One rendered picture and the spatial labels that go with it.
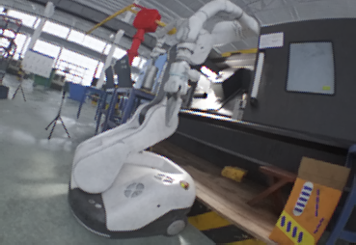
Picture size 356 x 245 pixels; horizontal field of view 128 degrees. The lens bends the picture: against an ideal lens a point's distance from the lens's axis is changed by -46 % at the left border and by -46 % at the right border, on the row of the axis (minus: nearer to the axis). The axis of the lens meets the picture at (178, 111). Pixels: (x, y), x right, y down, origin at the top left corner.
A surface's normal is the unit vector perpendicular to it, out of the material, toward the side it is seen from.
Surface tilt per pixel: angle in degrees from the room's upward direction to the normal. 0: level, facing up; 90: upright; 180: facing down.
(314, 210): 90
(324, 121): 87
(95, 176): 90
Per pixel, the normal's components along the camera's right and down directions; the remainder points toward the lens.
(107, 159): 0.54, 0.11
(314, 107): -0.75, -0.32
